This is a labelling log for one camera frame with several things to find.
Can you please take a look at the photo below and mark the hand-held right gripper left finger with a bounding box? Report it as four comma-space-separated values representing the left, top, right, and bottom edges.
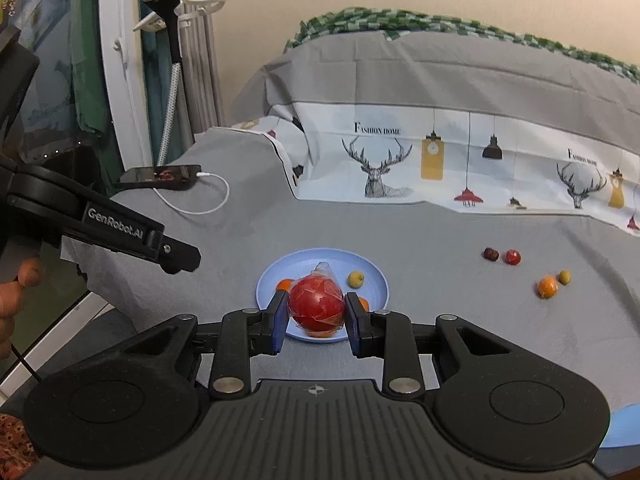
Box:
117, 290, 292, 401

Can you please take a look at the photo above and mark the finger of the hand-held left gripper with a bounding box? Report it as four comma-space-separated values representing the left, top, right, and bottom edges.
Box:
156, 231, 203, 275

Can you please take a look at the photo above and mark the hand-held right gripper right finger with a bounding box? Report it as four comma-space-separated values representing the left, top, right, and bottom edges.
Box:
344, 291, 518, 401

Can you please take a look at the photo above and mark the blue plastic plate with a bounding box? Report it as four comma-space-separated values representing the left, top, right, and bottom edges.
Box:
255, 247, 389, 345

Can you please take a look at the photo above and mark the person's left hand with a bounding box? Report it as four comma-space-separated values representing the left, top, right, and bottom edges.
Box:
0, 257, 47, 361

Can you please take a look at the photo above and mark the black smartphone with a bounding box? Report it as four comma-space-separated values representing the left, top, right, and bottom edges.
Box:
116, 164, 203, 191

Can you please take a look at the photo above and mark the green hanging clothing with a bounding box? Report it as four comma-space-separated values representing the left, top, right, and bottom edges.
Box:
70, 0, 112, 137

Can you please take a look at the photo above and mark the teal hanging cloth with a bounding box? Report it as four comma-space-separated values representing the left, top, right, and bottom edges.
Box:
137, 0, 175, 163

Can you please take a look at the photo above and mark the grey curtain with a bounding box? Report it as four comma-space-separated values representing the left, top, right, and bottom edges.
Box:
165, 0, 223, 146

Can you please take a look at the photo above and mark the orange floral clothing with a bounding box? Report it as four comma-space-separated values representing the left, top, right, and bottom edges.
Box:
0, 412, 38, 480

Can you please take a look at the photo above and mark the grey quilt with deer print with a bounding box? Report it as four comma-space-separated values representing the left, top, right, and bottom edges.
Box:
230, 25, 640, 233

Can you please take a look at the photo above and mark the light blue cloth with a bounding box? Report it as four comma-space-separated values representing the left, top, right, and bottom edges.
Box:
595, 402, 640, 453

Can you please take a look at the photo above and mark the green checkered blanket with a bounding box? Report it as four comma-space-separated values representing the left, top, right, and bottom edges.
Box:
285, 7, 640, 83

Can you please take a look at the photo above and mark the white charging cable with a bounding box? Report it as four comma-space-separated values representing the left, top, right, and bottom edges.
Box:
152, 170, 231, 216

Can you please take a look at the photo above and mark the white round frame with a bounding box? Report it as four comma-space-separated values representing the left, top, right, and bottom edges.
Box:
97, 0, 153, 171

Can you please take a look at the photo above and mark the black garment steamer with hose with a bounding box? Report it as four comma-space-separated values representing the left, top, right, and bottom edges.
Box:
141, 0, 183, 167

